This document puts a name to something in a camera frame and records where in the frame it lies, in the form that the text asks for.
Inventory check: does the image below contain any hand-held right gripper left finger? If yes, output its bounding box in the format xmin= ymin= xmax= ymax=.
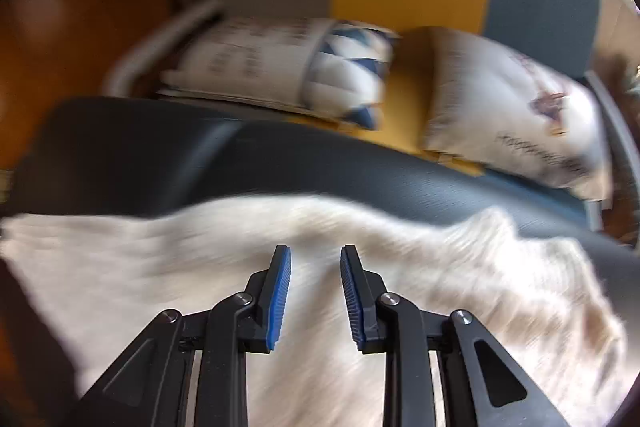
xmin=78 ymin=244 xmax=292 ymax=427

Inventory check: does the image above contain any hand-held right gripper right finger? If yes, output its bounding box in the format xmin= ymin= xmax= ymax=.
xmin=340 ymin=244 xmax=573 ymax=427

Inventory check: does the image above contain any cream knitted sweater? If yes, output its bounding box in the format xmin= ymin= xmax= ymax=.
xmin=0 ymin=194 xmax=629 ymax=427

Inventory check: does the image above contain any blue triangle pattern pillow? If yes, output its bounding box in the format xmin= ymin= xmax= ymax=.
xmin=299 ymin=21 xmax=401 ymax=130

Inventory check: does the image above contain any white deer print pillow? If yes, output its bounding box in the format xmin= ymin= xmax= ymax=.
xmin=421 ymin=27 xmax=613 ymax=202

